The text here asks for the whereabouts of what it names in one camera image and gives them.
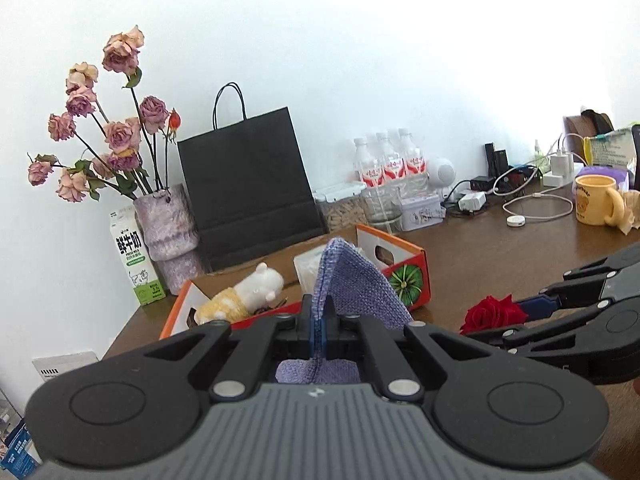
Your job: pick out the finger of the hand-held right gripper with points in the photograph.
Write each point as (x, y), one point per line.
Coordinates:
(537, 306)
(500, 336)

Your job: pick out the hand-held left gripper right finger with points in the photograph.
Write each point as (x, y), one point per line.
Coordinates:
(330, 330)

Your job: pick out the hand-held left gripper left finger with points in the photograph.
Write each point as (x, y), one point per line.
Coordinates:
(314, 335)

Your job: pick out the red rose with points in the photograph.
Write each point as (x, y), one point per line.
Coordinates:
(492, 312)

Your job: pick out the purple knitted cloth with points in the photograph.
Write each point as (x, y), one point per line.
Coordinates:
(350, 285)

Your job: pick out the clear cotton swab box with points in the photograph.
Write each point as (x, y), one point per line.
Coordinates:
(307, 270)

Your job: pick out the yellow white plush toy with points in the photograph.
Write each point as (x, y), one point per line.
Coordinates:
(250, 290)

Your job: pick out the red cardboard box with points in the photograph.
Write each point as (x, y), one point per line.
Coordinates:
(417, 265)

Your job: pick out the clear nut storage container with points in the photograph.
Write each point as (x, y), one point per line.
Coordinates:
(340, 212)

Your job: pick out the white round charging puck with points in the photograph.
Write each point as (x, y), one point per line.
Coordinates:
(515, 220)

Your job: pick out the yellow bear mug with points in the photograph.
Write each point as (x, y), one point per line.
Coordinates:
(592, 205)

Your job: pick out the white charger plug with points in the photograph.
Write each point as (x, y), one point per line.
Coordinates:
(472, 201)

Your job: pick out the crumpled beige tissue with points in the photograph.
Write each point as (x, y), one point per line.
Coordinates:
(631, 215)

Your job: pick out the clear drinking glass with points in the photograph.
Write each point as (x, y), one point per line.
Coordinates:
(382, 210)

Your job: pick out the black power adapter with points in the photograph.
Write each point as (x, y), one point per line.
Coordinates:
(484, 183)

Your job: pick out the white printed tin box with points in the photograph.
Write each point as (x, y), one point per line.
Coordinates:
(422, 214)

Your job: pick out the small green spray bottle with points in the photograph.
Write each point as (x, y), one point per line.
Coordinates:
(538, 157)

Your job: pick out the black upright device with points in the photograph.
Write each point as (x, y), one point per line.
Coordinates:
(496, 160)

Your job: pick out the purple packet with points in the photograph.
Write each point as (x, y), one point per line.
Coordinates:
(607, 170)

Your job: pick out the black paper bag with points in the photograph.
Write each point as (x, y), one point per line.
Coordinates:
(245, 195)

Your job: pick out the white round speaker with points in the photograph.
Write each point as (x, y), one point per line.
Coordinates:
(442, 172)

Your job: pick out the red label water bottle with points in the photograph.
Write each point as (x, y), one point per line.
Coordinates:
(391, 167)
(415, 165)
(367, 170)

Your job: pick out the black flat device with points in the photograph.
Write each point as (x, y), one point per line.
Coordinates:
(636, 157)

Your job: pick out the mottled purple ceramic vase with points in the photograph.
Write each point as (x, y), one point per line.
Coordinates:
(167, 230)

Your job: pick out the brown wooden chair back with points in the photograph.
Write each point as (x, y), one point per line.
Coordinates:
(582, 125)

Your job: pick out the white green milk carton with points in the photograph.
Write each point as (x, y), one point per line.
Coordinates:
(135, 260)

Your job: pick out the dried pink rose bouquet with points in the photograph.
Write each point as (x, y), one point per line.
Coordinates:
(120, 135)

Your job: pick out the blue white carton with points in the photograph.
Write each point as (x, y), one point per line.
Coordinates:
(17, 452)

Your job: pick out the white wall charger block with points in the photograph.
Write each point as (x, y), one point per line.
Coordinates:
(562, 167)

